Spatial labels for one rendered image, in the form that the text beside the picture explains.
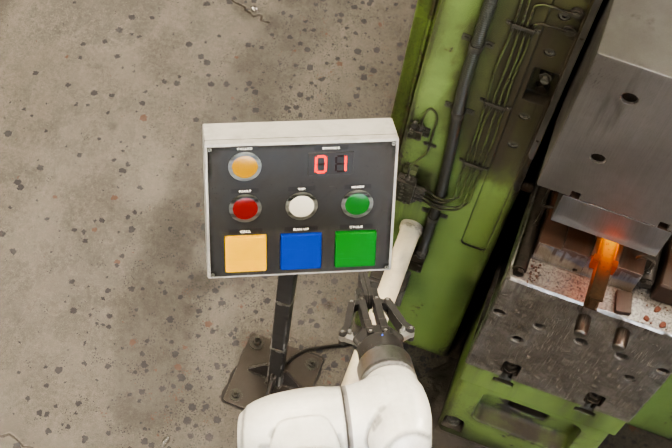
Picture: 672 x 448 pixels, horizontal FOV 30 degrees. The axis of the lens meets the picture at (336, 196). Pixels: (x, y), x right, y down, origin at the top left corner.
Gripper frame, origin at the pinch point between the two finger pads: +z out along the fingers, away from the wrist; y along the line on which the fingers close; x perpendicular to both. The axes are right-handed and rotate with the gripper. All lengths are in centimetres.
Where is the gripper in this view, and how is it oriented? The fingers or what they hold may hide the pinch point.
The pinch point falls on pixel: (365, 290)
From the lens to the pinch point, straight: 218.6
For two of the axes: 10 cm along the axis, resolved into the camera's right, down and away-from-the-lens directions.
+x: 0.3, -8.6, -5.1
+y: 9.9, -0.4, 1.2
